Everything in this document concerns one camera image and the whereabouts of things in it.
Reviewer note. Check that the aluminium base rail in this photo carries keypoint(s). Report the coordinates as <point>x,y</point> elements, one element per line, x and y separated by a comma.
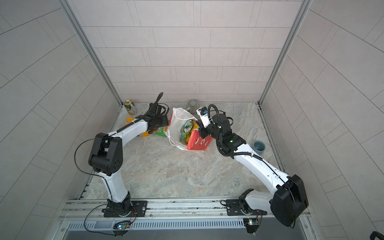
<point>163,208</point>

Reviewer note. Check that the aluminium corner post right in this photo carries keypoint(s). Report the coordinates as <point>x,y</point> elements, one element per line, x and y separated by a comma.
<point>287,44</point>

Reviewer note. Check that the right circuit board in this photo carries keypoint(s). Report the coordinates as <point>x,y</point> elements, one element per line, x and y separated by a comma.
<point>252,225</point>

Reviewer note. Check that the aluminium corner post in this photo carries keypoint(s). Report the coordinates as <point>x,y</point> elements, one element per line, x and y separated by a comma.
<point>287,44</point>
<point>87,45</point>

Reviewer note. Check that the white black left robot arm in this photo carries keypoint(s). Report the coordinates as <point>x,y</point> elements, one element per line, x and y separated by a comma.
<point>107,156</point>

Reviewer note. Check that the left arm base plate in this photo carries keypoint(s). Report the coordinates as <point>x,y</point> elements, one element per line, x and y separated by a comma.
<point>139,208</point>

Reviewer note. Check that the left circuit board green LED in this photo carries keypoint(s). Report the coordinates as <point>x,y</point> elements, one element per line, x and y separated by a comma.
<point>122,226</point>

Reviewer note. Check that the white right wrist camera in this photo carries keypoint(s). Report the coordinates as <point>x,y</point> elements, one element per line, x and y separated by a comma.
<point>204,120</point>

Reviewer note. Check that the blue-grey ceramic cup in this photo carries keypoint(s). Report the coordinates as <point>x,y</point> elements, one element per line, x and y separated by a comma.
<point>259,147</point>

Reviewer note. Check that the white red printed paper bag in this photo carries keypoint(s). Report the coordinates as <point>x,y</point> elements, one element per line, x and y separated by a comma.
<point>178,119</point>

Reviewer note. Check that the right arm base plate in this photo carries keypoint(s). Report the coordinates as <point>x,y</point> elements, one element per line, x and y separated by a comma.
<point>236,207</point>

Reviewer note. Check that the grey ribbed ceramic mug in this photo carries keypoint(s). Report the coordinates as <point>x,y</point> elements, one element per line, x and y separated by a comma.
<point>192,106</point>

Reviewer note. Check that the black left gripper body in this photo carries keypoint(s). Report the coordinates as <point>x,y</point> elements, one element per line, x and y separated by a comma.
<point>161,121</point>

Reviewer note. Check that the green white drink can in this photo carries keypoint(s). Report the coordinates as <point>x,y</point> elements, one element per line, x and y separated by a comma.
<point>130,107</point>

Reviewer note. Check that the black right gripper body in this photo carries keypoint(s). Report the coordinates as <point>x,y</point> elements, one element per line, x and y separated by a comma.
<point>205,132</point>

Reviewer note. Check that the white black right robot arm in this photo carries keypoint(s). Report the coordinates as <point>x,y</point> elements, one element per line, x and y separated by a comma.
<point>287,198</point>

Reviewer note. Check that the green red snack bag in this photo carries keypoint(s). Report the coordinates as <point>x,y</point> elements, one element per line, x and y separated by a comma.
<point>161,131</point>

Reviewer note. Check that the aluminium corner post left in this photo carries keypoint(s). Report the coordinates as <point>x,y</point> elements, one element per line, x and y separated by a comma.
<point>87,45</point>

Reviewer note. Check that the green rainbow snack bag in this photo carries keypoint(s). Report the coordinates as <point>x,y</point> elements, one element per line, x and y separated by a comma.
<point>186,129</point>

